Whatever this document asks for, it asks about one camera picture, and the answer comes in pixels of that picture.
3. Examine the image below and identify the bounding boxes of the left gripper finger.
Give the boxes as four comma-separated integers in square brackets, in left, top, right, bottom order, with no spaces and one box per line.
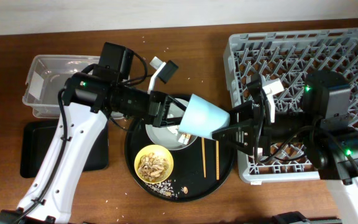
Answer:
[159,117,182,128]
[168,95,186,111]

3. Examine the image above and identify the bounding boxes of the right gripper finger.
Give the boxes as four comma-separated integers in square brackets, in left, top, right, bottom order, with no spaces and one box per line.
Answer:
[212,124,244,148]
[229,104,250,123]

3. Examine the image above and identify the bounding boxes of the blue cup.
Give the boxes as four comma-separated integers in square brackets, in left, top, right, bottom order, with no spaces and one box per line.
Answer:
[178,94,230,139]

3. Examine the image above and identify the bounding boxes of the yellow bowl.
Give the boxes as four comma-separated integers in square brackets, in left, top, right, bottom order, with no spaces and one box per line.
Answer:
[134,144,174,184]

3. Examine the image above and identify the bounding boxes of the peanut shells pile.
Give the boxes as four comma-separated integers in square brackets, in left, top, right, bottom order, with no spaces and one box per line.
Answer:
[136,152,170,183]

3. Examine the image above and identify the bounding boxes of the white tissue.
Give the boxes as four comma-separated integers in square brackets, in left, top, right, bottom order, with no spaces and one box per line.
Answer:
[167,125,179,136]

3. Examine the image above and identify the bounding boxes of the pink cup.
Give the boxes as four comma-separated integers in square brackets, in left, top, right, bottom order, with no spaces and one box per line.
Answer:
[257,147,263,157]

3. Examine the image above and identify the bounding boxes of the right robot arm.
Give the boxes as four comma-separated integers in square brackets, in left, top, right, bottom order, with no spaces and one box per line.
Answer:
[212,70,358,223]

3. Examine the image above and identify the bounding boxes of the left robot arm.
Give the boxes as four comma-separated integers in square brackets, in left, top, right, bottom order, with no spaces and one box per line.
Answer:
[0,42,186,223]

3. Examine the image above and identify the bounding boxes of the grey dishwasher rack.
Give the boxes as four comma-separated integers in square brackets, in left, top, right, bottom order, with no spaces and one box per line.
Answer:
[224,28,358,184]

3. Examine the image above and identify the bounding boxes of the grey plate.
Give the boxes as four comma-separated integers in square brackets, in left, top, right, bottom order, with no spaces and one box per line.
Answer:
[145,95,198,151]

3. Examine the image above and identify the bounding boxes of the right wooden chopstick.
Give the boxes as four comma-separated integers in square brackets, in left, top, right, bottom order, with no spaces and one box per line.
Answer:
[216,141,220,180]

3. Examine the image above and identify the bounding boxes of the gold foil wrapper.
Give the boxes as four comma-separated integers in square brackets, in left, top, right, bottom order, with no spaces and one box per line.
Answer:
[178,133,192,145]

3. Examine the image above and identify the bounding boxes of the scattered rice grains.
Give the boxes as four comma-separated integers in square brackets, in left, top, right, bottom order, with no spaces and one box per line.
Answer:
[146,180,178,198]

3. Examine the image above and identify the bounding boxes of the clear plastic bin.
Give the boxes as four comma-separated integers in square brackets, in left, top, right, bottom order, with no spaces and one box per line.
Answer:
[22,54,129,120]

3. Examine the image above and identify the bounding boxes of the black rectangular tray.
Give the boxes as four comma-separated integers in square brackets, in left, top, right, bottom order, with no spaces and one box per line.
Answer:
[20,119,109,179]

